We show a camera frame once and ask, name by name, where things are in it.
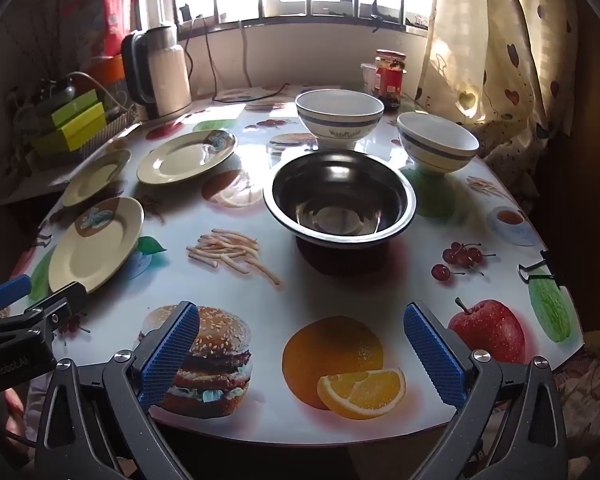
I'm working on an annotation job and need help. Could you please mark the white electric kettle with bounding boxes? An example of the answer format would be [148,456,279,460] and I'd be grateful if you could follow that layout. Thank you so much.
[121,25,193,121]

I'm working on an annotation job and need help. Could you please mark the white bowl with blue stripe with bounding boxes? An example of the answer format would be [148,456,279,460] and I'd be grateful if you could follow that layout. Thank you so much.
[295,89,385,151]
[397,112,480,176]

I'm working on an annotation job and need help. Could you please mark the orange container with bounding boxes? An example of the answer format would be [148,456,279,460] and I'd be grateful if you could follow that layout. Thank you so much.
[87,54,128,87]

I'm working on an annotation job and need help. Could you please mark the black binder clip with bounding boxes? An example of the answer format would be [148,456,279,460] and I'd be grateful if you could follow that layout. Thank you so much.
[517,249,563,288]

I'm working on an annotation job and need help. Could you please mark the grey ribbed basket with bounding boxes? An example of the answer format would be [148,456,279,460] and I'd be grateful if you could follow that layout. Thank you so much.
[79,109,142,162]

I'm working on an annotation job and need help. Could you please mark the grey board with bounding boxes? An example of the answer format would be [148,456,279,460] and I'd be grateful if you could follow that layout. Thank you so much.
[0,159,83,206]

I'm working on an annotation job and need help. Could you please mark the beige plate with brown print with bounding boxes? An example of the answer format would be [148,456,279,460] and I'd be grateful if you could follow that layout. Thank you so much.
[48,196,145,295]
[136,130,238,185]
[61,149,132,208]

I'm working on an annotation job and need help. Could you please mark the black power cable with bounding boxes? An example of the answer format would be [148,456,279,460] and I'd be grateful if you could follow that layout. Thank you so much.
[200,15,287,104]

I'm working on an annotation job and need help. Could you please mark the dried twig bunch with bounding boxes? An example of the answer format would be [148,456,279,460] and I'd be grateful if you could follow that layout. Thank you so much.
[27,5,83,88]

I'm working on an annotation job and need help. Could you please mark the floral cloth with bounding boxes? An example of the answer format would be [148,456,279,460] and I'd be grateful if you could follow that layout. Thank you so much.
[550,330,600,466]

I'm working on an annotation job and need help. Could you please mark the heart print curtain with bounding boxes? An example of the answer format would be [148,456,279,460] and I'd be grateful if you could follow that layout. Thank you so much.
[415,0,581,201]

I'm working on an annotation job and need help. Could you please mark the white plastic cup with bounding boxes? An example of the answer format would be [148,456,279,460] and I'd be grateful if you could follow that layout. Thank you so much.
[360,62,378,95]

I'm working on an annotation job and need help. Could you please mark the black window hook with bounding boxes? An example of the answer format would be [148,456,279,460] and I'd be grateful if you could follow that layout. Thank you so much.
[371,0,397,28]

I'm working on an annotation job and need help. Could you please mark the grey wall cable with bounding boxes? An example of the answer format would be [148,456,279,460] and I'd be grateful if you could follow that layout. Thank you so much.
[239,20,254,88]

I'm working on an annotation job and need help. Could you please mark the lime green box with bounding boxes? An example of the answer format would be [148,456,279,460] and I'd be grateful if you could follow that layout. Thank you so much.
[32,104,106,155]

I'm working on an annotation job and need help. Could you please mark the red label sauce jar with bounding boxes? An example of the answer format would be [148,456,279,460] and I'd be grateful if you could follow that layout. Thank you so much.
[374,49,407,111]

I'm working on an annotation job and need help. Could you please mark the red printed package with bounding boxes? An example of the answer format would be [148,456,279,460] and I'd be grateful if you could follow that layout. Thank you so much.
[102,0,132,56]

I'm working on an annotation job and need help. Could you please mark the dark green box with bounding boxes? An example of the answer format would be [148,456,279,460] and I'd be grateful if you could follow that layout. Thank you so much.
[50,89,99,128]

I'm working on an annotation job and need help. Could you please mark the white cable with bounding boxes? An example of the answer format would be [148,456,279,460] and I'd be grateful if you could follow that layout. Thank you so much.
[69,72,132,112]

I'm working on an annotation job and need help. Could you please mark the stainless steel bowl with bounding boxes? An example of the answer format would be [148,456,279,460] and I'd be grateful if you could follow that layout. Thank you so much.
[263,150,417,273]

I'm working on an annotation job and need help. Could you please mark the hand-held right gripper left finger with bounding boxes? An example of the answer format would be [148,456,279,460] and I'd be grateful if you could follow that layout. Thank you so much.
[34,301,201,480]

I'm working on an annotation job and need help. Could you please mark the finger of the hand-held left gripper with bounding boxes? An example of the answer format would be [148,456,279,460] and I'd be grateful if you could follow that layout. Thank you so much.
[26,281,88,333]
[0,274,33,317]

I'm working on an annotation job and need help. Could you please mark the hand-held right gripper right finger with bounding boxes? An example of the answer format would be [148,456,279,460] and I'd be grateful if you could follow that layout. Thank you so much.
[403,301,568,480]

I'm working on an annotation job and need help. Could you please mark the food print tablecloth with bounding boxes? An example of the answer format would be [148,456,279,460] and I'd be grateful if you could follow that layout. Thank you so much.
[10,82,586,448]

